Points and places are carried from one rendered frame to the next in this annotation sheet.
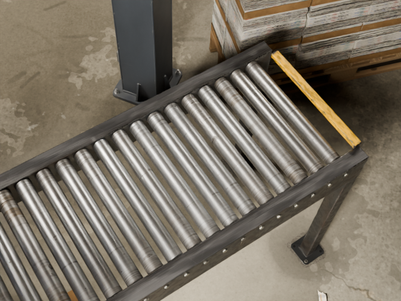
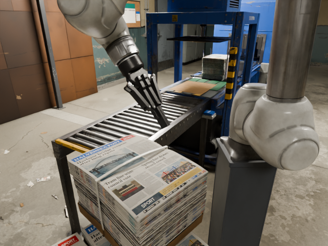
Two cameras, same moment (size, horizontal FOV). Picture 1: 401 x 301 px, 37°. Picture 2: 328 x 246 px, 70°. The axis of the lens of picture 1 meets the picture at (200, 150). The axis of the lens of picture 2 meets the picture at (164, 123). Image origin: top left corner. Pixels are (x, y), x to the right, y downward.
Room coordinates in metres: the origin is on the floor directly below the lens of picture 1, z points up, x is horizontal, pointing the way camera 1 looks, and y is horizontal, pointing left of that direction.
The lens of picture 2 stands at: (2.41, -0.35, 1.49)
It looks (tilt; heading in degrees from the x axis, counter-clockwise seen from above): 24 degrees down; 158
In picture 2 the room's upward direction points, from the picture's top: straight up
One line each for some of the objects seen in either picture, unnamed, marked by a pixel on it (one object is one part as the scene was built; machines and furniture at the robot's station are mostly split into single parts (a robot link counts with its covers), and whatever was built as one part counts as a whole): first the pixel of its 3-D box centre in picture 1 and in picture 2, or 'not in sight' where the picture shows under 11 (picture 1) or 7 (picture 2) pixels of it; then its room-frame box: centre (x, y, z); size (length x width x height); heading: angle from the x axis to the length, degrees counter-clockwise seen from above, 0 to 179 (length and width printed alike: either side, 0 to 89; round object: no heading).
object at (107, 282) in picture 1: (77, 232); (161, 110); (0.64, 0.34, 0.77); 0.47 x 0.05 x 0.05; 37
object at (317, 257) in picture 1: (307, 248); (76, 232); (0.94, -0.49, 0.01); 0.14 x 0.13 x 0.01; 37
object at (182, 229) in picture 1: (154, 188); (144, 120); (0.79, 0.13, 0.77); 0.47 x 0.05 x 0.05; 37
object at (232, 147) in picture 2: not in sight; (245, 140); (1.72, 0.29, 1.03); 0.22 x 0.18 x 0.06; 161
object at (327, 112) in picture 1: (314, 97); (80, 150); (1.15, -0.36, 0.81); 0.43 x 0.03 x 0.02; 37
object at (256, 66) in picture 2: not in sight; (229, 72); (-0.54, 1.89, 0.75); 1.53 x 0.64 x 0.10; 127
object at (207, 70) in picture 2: not in sight; (217, 66); (-0.21, 1.44, 0.93); 0.38 x 0.30 x 0.26; 127
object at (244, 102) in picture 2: not in sight; (253, 112); (1.75, 0.28, 1.17); 0.18 x 0.16 x 0.22; 162
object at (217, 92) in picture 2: not in sight; (199, 90); (0.14, 0.99, 0.75); 0.70 x 0.65 x 0.10; 127
